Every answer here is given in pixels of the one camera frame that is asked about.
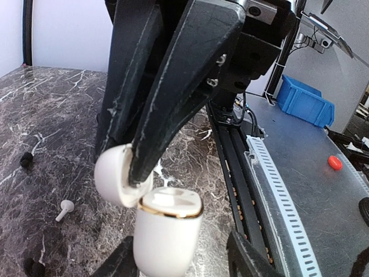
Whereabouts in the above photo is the white slotted cable duct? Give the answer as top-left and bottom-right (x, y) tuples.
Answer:
(244, 136), (322, 276)

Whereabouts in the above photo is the black front rail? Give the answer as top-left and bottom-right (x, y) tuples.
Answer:
(206, 103), (285, 276)

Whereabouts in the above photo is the black earbud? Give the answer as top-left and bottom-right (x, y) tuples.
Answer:
(20, 152), (33, 169)
(23, 258), (46, 277)

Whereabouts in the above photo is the blue plastic bin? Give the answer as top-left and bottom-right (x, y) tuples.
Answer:
(277, 74), (335, 128)

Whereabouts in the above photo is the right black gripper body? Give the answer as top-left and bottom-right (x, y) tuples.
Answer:
(216, 1), (296, 98)

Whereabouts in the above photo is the black earbud back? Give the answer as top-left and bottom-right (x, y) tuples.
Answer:
(20, 152), (33, 169)

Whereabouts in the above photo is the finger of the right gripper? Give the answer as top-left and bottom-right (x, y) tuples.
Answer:
(129, 1), (246, 187)
(95, 1), (163, 157)

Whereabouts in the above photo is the red round button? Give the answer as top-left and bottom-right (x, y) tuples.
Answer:
(327, 155), (343, 171)

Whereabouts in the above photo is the white charging case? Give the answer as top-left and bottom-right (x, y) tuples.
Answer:
(94, 144), (204, 276)

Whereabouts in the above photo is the white earbud back centre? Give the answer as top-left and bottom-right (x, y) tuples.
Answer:
(55, 200), (74, 222)

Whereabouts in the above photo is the black earbud front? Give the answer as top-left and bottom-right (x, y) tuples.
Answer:
(23, 258), (46, 277)

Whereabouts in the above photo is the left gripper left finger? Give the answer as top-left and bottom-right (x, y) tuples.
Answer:
(91, 236), (137, 277)

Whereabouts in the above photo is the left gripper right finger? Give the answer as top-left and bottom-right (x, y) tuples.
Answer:
(227, 230), (283, 277)

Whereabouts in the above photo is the right black frame post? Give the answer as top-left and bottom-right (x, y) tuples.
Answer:
(22, 0), (33, 66)

